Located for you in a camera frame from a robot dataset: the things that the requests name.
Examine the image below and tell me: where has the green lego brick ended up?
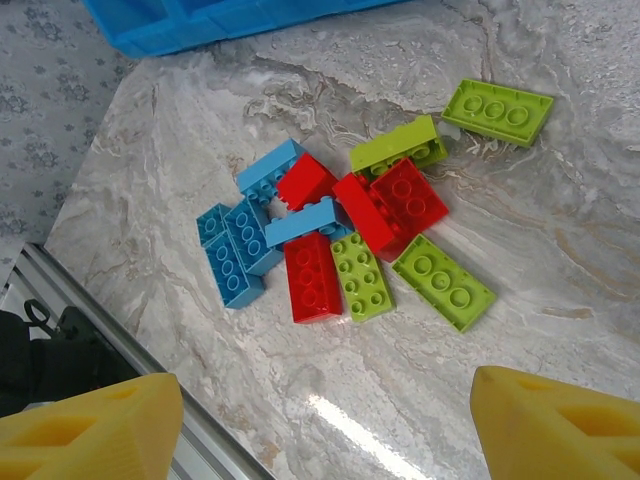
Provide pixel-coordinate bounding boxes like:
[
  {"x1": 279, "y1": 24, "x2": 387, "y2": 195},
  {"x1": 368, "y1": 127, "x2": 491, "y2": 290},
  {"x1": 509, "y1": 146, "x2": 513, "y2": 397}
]
[
  {"x1": 348, "y1": 114, "x2": 449, "y2": 182},
  {"x1": 440, "y1": 78, "x2": 556, "y2": 149},
  {"x1": 391, "y1": 233, "x2": 498, "y2": 334},
  {"x1": 329, "y1": 230, "x2": 397, "y2": 324}
]

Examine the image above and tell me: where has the blue divided plastic bin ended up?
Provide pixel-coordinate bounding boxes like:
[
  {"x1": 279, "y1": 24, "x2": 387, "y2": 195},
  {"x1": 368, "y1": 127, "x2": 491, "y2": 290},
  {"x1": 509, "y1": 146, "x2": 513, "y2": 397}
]
[{"x1": 82, "y1": 0, "x2": 416, "y2": 59}]

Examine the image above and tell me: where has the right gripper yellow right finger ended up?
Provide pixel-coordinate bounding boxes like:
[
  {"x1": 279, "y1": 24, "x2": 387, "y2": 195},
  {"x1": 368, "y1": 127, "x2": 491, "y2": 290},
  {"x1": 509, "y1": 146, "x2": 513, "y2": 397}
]
[{"x1": 469, "y1": 365, "x2": 640, "y2": 480}]

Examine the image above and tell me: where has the thin black wire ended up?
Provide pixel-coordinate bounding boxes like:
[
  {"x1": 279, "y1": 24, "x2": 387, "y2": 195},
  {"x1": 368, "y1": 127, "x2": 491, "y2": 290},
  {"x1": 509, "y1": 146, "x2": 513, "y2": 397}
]
[{"x1": 22, "y1": 298, "x2": 57, "y2": 342}]

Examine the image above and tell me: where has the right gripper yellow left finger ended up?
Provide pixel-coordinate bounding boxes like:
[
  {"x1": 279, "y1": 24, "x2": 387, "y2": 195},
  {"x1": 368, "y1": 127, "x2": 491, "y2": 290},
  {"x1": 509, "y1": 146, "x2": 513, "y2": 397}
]
[{"x1": 0, "y1": 372, "x2": 185, "y2": 480}]

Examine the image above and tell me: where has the blue lego brick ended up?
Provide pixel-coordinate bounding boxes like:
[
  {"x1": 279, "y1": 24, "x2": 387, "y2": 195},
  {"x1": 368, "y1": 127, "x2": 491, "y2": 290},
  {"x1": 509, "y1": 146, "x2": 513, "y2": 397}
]
[
  {"x1": 264, "y1": 198, "x2": 352, "y2": 250},
  {"x1": 236, "y1": 138, "x2": 307, "y2": 207},
  {"x1": 203, "y1": 233, "x2": 267, "y2": 311},
  {"x1": 223, "y1": 196, "x2": 285, "y2": 278},
  {"x1": 195, "y1": 201, "x2": 233, "y2": 248}
]

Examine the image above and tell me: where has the red lego brick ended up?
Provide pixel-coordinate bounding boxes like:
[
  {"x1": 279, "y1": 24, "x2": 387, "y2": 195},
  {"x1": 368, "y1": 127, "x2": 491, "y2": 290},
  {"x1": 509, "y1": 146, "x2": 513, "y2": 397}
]
[
  {"x1": 275, "y1": 152, "x2": 340, "y2": 212},
  {"x1": 331, "y1": 172, "x2": 402, "y2": 264},
  {"x1": 283, "y1": 231, "x2": 345, "y2": 326},
  {"x1": 368, "y1": 157, "x2": 450, "y2": 237}
]

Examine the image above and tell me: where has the wide grooved aluminium rail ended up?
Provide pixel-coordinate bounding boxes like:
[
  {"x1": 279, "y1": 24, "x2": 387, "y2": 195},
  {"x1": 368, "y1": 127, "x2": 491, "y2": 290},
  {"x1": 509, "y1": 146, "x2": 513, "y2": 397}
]
[{"x1": 0, "y1": 242, "x2": 274, "y2": 480}]

